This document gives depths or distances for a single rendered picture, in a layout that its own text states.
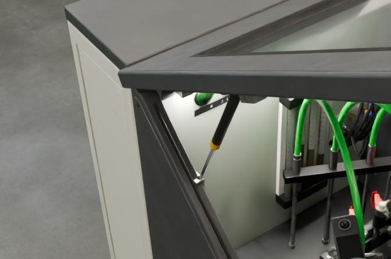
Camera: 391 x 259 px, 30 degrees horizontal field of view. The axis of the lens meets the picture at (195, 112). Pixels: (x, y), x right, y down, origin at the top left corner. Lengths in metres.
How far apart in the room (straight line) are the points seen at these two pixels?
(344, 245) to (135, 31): 0.60
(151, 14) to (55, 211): 1.82
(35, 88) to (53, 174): 0.69
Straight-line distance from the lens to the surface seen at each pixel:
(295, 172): 1.75
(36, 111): 3.82
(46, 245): 3.15
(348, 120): 1.93
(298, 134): 1.66
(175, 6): 1.60
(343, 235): 1.32
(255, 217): 1.91
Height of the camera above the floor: 2.32
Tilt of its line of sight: 39 degrees down
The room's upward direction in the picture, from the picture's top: 3 degrees counter-clockwise
